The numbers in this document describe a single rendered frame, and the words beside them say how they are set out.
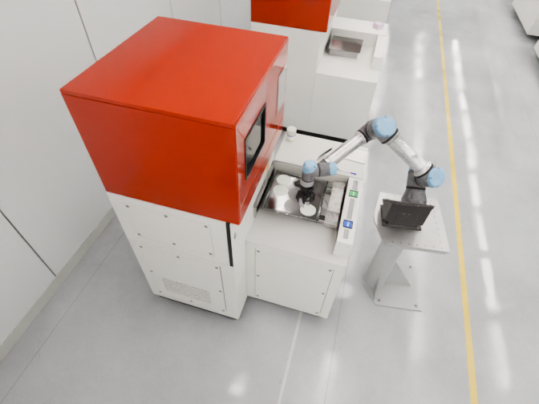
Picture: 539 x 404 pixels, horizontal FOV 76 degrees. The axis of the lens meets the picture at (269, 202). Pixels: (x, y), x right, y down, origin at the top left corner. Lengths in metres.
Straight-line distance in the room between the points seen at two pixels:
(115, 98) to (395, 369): 2.42
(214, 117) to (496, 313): 2.74
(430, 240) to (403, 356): 0.93
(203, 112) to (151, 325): 1.91
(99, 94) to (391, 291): 2.50
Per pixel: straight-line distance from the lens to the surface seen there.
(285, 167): 2.45
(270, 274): 2.40
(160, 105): 1.44
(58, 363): 3.02
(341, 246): 2.06
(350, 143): 2.11
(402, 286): 3.13
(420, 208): 2.27
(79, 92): 1.62
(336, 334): 2.81
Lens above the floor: 2.57
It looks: 48 degrees down
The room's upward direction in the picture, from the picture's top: 3 degrees clockwise
